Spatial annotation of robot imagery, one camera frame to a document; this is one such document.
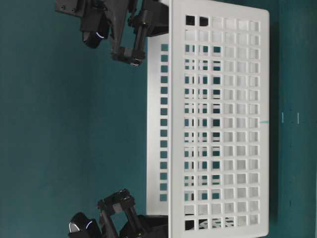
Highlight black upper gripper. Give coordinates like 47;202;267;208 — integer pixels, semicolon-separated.
104;0;169;66

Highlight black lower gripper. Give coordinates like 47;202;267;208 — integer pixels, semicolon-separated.
97;189;168;238

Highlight white plastic lattice basket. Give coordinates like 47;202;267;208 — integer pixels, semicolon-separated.
146;0;269;238

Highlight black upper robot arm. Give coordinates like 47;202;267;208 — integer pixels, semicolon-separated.
55;0;169;66

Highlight black lower robot arm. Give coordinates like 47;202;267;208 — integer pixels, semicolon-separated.
68;189;168;238

